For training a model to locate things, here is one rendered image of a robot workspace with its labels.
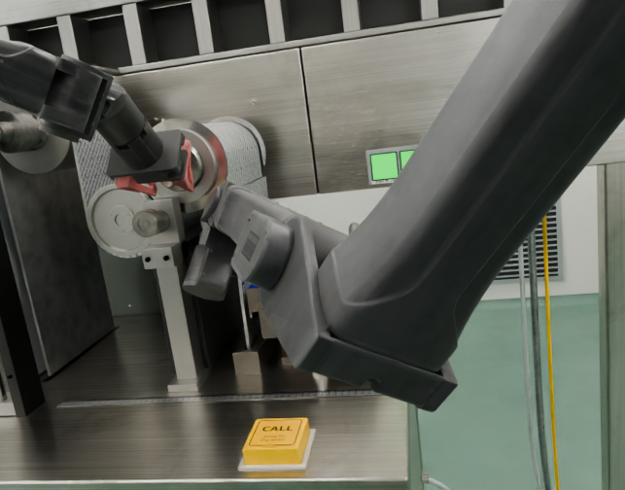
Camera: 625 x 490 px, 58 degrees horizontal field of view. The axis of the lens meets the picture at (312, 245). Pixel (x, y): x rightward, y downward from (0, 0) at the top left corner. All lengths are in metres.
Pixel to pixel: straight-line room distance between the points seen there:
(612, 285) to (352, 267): 1.24
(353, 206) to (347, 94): 2.42
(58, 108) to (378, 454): 0.53
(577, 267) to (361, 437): 3.12
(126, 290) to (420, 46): 0.85
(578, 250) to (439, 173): 3.53
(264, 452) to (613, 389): 1.04
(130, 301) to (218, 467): 0.73
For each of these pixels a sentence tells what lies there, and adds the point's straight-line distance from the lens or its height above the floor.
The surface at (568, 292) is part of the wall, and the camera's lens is 3.81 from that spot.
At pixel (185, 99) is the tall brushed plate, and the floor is 1.37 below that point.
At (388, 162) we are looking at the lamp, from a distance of 1.17.
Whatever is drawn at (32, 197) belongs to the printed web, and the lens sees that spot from 1.13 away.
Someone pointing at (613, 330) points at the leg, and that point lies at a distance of 1.51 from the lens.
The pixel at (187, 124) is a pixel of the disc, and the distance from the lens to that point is 0.91.
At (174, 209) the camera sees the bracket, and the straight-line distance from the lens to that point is 0.89.
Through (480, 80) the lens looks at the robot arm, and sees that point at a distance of 0.24.
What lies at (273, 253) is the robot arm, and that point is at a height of 1.23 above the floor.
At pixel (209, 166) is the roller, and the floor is 1.24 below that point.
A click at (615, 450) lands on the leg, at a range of 1.65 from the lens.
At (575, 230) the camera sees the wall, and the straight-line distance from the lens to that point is 3.72.
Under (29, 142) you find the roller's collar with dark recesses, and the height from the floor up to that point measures 1.32.
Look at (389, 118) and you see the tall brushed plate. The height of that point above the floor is 1.28.
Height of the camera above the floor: 1.29
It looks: 12 degrees down
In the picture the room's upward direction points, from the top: 7 degrees counter-clockwise
